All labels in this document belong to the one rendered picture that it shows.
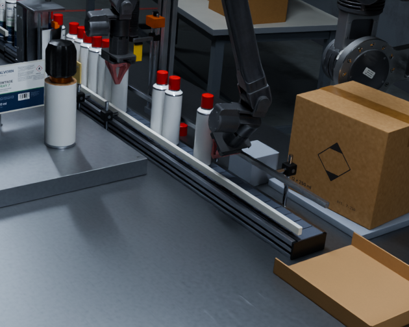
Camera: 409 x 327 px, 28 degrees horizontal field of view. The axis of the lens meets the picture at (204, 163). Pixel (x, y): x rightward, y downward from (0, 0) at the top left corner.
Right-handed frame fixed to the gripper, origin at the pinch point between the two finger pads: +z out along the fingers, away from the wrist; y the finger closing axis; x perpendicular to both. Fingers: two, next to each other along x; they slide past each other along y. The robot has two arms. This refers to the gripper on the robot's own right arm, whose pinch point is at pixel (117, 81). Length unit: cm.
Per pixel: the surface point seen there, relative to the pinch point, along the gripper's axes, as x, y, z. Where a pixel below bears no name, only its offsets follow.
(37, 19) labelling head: -6.0, -42.3, -8.1
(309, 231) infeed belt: 8, 79, 13
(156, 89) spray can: 3.7, 15.8, -2.2
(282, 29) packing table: 154, -98, 26
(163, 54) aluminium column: 18.7, -3.9, -5.2
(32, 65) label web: -21.4, -12.7, -3.5
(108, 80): 3.7, -11.9, 4.1
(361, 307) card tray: 2, 104, 18
